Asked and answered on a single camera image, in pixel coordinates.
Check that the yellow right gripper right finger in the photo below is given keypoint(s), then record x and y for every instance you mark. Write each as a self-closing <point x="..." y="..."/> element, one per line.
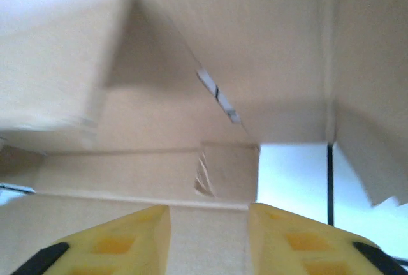
<point x="274" y="240"/>

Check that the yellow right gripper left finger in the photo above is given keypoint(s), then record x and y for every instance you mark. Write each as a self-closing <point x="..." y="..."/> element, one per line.
<point x="134" y="240"/>

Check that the brown cardboard box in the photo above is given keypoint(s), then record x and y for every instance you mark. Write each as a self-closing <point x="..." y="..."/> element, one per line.
<point x="255" y="32"/>

